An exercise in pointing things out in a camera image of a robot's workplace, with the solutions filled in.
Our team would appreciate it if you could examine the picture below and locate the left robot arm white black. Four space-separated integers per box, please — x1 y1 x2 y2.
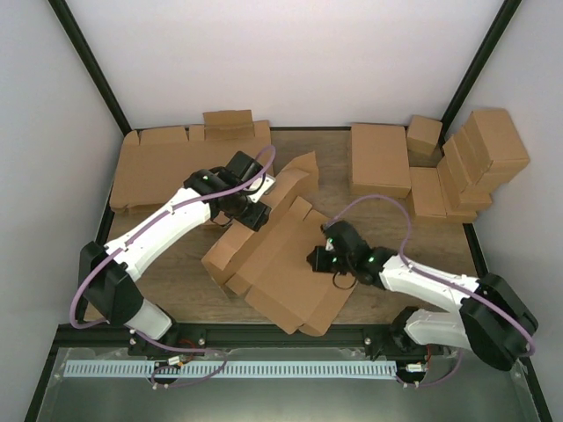
69 151 275 355

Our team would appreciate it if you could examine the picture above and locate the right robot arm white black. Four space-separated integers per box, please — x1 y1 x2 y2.
307 221 538 371

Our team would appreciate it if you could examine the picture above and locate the large folded cardboard box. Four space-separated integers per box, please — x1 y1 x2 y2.
348 123 411 199

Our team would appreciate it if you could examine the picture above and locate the lower folded box right stack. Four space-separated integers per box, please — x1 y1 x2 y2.
436 157 493 223

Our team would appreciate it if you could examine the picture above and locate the folded box stack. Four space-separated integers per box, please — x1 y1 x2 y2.
443 127 498 193
464 108 530 176
436 157 493 223

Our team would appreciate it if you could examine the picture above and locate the small folded box at back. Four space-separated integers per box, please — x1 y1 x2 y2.
406 115 442 156

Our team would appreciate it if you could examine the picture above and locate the middle folded box right stack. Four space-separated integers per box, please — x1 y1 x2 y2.
443 127 498 193

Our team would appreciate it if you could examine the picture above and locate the top folded box right stack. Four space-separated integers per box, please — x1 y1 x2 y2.
464 108 530 176

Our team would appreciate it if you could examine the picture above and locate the stack of flat cardboard blanks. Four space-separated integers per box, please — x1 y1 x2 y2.
109 110 272 214

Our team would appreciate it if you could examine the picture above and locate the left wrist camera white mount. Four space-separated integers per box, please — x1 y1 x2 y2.
245 173 275 203

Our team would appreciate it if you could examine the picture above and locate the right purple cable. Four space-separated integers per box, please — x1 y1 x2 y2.
325 195 537 358

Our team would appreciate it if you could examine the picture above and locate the purple cable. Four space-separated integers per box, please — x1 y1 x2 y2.
325 195 537 358
69 144 277 331

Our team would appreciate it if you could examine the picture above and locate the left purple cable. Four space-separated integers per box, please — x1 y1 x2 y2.
69 144 277 331

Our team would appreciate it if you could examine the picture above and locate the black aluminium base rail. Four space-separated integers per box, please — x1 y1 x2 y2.
56 323 520 353

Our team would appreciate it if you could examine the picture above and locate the light blue slotted cable duct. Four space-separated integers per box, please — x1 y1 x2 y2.
62 360 397 381

